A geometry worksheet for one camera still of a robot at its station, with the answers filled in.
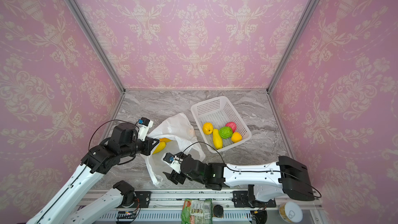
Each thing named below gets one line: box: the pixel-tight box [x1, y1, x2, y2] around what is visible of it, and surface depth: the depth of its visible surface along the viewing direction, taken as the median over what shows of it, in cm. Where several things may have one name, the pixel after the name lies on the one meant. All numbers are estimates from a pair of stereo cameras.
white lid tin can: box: [278, 201, 304, 223], surface depth 68 cm
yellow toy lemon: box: [212, 128, 224, 150], surface depth 92 cm
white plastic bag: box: [140, 113, 206, 186], surface depth 74 cm
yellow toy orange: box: [202, 122, 215, 135], surface depth 94 cm
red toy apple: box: [224, 121, 237, 133], surface depth 96 cm
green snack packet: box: [181, 198, 213, 224], surface depth 71 cm
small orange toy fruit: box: [231, 131, 243, 144], surface depth 92 cm
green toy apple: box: [218, 126, 233, 139], surface depth 91 cm
